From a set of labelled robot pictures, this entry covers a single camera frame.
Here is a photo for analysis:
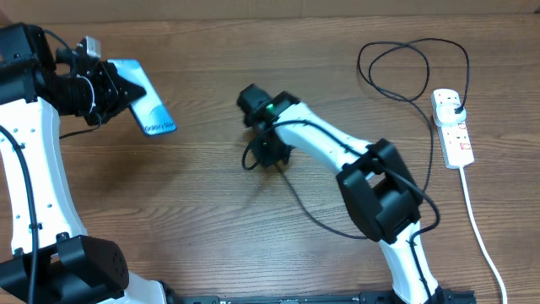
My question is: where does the blue screen Galaxy smartphone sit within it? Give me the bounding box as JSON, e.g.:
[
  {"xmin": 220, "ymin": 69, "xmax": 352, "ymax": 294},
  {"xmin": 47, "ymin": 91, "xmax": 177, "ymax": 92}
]
[{"xmin": 108, "ymin": 59, "xmax": 176, "ymax": 136}]

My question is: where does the black USB charging cable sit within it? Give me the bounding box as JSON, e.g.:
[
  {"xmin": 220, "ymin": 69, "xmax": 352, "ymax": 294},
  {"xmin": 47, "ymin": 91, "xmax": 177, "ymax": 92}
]
[{"xmin": 273, "ymin": 38, "xmax": 471, "ymax": 241}]

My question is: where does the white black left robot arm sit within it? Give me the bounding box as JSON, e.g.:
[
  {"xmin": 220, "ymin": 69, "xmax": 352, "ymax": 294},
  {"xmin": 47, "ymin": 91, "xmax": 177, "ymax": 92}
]
[{"xmin": 1, "ymin": 23, "xmax": 177, "ymax": 303}]

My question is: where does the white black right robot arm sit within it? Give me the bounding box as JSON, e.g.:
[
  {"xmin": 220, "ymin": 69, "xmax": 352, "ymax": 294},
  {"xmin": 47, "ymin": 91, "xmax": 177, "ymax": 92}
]
[{"xmin": 236, "ymin": 84, "xmax": 441, "ymax": 303}]

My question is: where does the white charger plug adapter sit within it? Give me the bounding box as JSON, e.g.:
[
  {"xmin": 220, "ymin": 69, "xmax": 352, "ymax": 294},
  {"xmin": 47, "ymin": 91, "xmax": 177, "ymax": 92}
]
[{"xmin": 434, "ymin": 104, "xmax": 467, "ymax": 127}]

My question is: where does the white power strip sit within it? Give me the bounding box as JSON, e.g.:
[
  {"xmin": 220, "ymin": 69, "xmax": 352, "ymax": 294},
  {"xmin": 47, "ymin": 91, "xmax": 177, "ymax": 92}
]
[{"xmin": 430, "ymin": 89, "xmax": 474, "ymax": 169}]

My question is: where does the white power strip cord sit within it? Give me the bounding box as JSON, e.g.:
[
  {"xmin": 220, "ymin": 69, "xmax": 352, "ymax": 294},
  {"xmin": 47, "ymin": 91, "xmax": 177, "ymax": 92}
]
[{"xmin": 458, "ymin": 166, "xmax": 509, "ymax": 304}]

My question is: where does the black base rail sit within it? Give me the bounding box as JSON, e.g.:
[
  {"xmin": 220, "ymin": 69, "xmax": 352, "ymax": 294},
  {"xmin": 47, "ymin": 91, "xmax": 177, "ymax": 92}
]
[{"xmin": 173, "ymin": 290, "xmax": 477, "ymax": 304}]

